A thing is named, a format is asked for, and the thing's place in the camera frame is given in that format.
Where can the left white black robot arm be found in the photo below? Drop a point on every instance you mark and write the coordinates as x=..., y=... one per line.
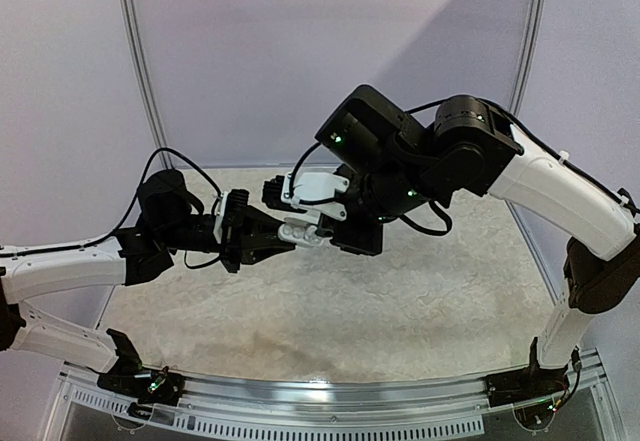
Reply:
x=172, y=219

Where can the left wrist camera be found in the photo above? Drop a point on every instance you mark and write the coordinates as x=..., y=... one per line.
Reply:
x=218, y=213

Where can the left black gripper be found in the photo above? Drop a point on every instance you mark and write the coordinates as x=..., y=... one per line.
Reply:
x=240, y=236

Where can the white slotted cable duct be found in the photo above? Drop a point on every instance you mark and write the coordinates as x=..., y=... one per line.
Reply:
x=94, y=416

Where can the aluminium front rail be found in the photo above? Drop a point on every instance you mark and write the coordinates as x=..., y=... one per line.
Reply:
x=588, y=389

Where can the white oval case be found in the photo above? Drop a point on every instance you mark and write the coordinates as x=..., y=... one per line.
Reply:
x=299, y=233

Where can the aluminium frame post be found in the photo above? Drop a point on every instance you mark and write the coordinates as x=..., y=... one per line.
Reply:
x=526, y=55
x=142, y=72

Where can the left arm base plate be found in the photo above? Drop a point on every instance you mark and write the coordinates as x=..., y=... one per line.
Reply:
x=147, y=385

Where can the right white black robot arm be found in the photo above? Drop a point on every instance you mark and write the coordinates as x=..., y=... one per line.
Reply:
x=395, y=164

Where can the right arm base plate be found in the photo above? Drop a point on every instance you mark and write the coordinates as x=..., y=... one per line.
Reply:
x=523, y=384

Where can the left aluminium frame post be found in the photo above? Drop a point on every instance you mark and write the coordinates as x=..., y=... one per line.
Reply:
x=142, y=72

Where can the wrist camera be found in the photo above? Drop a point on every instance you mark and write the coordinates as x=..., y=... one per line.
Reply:
x=314, y=194
x=218, y=213

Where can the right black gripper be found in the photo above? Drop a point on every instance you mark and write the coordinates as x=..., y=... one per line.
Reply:
x=347, y=226

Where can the right aluminium frame post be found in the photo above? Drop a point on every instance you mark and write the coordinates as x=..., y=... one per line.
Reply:
x=526, y=55

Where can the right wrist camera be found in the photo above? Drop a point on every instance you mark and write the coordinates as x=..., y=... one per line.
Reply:
x=314, y=194

